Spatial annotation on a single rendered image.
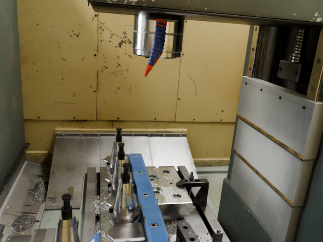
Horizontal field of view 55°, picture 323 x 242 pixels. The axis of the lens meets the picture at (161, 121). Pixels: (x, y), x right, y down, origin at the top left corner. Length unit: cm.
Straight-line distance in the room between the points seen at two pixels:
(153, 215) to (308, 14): 56
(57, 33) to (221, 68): 108
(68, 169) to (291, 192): 129
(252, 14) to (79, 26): 140
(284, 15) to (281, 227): 71
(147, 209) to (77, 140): 148
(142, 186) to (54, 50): 141
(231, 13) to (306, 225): 72
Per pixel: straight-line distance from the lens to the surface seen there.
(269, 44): 131
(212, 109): 221
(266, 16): 76
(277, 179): 116
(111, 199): 71
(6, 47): 179
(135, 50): 97
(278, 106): 113
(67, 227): 53
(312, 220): 110
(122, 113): 208
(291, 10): 79
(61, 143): 208
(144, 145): 208
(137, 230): 62
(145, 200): 69
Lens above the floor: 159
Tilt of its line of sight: 17 degrees down
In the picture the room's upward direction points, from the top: 4 degrees clockwise
